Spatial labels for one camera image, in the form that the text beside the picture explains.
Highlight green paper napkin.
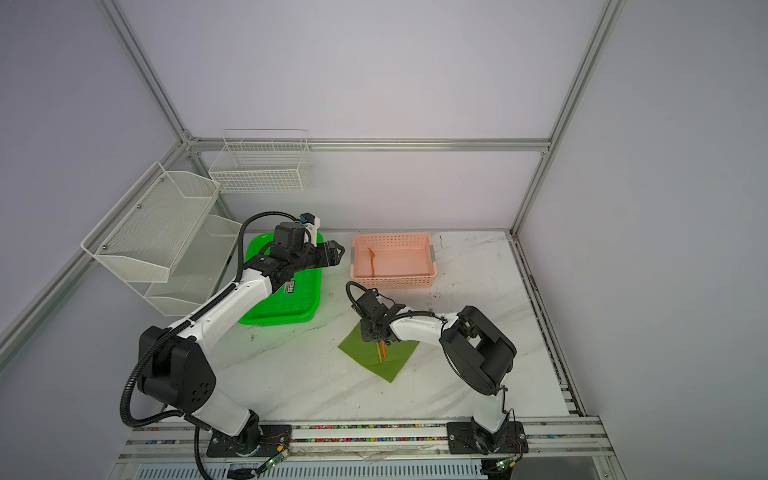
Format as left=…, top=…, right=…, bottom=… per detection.
left=338, top=325, right=419, bottom=383

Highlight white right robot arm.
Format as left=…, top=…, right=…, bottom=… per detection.
left=346, top=281, right=528, bottom=456

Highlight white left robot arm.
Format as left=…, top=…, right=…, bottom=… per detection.
left=119, top=215, right=345, bottom=456

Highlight pink perforated plastic basket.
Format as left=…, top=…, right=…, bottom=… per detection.
left=350, top=232, right=438, bottom=290

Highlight bright green plastic basket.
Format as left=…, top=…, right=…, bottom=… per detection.
left=239, top=269, right=323, bottom=327

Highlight white mesh two-tier shelf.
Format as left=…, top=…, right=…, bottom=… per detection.
left=81, top=163, right=240, bottom=318

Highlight black corrugated right cable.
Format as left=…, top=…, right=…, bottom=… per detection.
left=345, top=280, right=445, bottom=328

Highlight white wire basket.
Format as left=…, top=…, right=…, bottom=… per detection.
left=209, top=129, right=314, bottom=194

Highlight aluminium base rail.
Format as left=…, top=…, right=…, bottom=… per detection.
left=117, top=417, right=616, bottom=463

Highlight aluminium frame post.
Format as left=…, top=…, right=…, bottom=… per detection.
left=509, top=0, right=626, bottom=237

